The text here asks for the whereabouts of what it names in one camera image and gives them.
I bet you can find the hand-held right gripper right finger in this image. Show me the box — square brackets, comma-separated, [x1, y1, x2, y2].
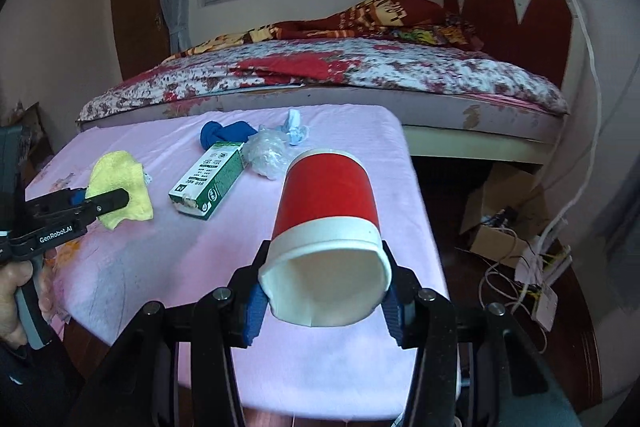
[381, 239, 583, 427]

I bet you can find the clear plastic bag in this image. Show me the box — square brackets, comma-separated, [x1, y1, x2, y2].
[242, 129, 296, 180]

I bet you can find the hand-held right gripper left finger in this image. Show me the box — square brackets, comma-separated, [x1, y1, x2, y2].
[82, 241, 275, 427]

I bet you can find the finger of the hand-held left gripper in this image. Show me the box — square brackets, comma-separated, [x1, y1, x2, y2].
[50, 188, 131, 228]
[27, 188, 87, 208]

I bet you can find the yellow cloth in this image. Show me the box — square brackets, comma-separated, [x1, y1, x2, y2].
[87, 150, 153, 230]

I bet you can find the red patterned blanket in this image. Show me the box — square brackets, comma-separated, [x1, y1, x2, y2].
[170, 0, 483, 58]

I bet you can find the white router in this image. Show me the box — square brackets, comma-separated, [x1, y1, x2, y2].
[515, 227, 573, 333]

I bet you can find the green white carton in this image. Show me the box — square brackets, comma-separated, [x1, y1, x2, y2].
[167, 142, 251, 221]

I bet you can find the red heart-shaped headboard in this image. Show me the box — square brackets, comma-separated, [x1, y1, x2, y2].
[442, 0, 608, 142]

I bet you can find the white blue wrapper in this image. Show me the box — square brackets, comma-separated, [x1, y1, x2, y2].
[282, 108, 312, 144]

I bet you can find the red white floral bedsheet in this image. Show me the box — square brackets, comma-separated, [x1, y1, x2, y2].
[77, 38, 571, 132]

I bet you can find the red paper cup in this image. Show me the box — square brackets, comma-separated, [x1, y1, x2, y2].
[260, 148, 393, 328]

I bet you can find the blue sock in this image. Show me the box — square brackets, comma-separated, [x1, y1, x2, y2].
[200, 121, 258, 148]

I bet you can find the white cable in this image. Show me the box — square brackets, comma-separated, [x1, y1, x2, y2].
[550, 0, 601, 258]

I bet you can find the person's left hand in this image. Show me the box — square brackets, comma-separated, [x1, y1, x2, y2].
[0, 257, 55, 349]

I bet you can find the cardboard box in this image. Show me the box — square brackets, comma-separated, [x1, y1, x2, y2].
[460, 164, 556, 268]

